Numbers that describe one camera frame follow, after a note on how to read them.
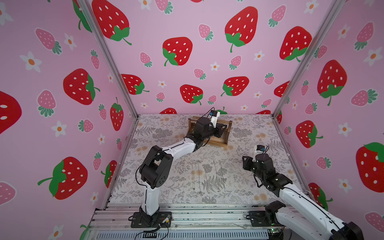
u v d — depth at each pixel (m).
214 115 0.77
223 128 0.86
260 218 0.73
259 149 0.73
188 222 0.73
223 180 0.88
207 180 0.88
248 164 0.74
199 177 0.89
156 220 0.70
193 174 0.90
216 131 0.78
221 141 1.05
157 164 0.54
